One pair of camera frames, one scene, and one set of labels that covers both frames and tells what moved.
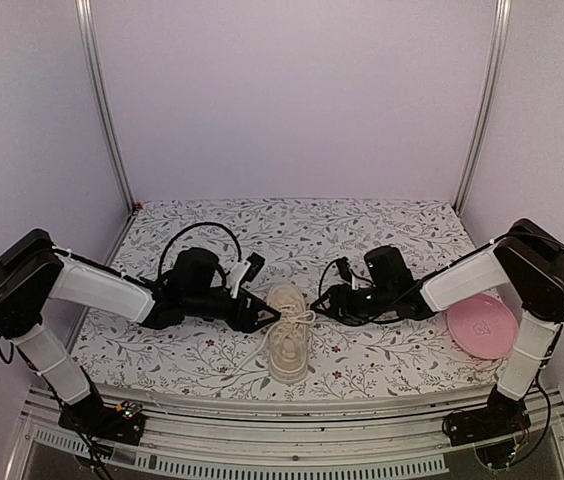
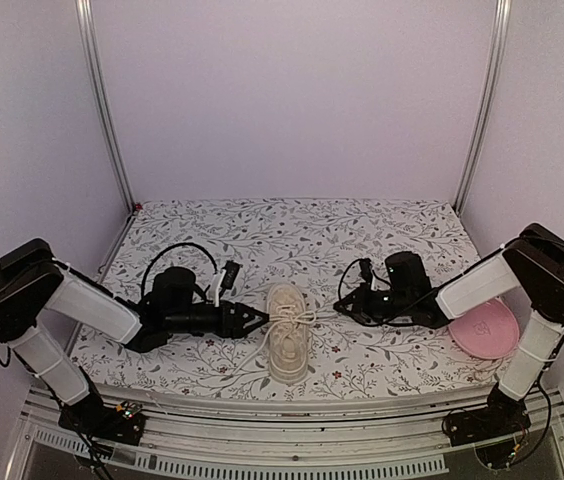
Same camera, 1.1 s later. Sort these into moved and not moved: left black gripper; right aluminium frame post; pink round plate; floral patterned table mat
Moved: left black gripper
Not moved: pink round plate; right aluminium frame post; floral patterned table mat
